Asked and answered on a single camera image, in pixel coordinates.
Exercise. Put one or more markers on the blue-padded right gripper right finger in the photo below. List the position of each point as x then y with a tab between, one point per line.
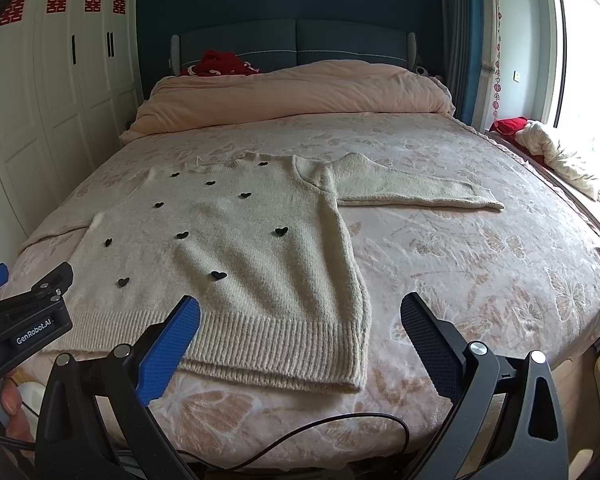
439	345

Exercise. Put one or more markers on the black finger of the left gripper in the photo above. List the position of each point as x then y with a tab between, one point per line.
50	288

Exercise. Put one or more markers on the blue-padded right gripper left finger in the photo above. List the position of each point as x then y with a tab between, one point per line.
141	372

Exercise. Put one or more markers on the cream knit sweater black hearts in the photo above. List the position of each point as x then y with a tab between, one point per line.
260	243

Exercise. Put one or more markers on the person's left hand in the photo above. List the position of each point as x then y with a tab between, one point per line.
18	427

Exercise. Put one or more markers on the pink floral bed sheet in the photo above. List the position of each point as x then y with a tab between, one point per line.
523	277

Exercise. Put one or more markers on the white wardrobe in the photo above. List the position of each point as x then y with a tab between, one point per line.
69	86

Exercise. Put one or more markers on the cream blanket by window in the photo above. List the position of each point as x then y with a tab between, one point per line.
562	153

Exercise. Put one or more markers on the red pillow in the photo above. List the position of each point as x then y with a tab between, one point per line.
215	63

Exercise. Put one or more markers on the window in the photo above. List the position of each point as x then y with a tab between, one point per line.
579	94

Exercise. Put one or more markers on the pink folded duvet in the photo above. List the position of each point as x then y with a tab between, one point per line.
177	104

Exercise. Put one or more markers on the dark teal headboard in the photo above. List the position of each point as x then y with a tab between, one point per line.
275	44

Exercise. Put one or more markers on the blue grey curtain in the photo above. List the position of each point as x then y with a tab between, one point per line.
470	35

